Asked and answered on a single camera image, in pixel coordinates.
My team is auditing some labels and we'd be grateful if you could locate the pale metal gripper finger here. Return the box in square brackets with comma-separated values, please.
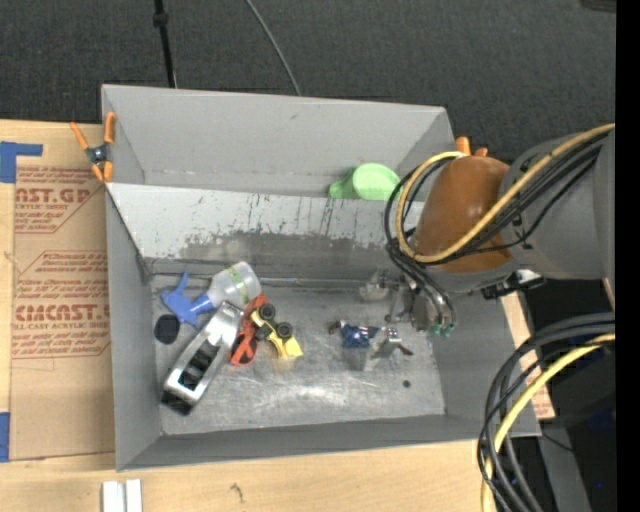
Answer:
[359, 271, 397, 303]
[370, 326, 404, 360]

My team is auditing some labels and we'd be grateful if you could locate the blue red white toy figure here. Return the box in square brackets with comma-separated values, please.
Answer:
[328, 319, 382, 350]

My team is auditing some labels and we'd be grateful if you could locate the grey metal bin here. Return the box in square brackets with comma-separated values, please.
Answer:
[99, 83, 542, 472]

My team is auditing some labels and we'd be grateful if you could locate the yellow toy truck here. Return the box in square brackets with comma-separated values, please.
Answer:
[248, 302, 305, 361]

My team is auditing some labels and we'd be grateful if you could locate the light green cup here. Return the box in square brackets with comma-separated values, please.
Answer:
[327, 162, 402, 202]

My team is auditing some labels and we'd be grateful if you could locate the clear spray bottle blue trigger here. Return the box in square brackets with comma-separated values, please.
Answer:
[160, 260, 263, 329]

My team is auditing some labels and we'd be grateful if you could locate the silver and black tool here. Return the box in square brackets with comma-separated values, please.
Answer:
[160, 300, 246, 417]

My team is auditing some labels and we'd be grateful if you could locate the black round disc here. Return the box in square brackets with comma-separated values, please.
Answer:
[153, 313, 181, 345]

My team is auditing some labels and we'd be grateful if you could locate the brown cardboard board red print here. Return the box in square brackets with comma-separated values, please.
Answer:
[0, 118, 556, 462]

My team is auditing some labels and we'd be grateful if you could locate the black cylinder on white bracket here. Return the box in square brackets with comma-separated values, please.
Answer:
[481, 268, 547, 301]

